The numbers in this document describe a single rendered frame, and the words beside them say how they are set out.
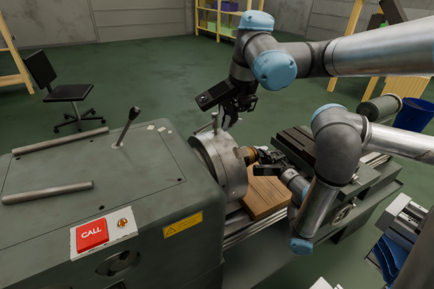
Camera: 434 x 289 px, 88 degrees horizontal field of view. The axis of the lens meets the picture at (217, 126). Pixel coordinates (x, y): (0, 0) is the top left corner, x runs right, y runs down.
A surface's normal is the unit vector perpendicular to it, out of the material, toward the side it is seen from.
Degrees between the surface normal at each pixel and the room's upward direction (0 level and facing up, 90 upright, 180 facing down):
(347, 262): 0
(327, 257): 0
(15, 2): 90
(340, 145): 48
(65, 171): 0
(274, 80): 104
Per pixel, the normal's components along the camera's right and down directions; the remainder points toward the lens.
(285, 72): 0.23, 0.72
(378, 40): -0.90, -0.31
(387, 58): -0.89, 0.44
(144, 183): 0.04, -0.84
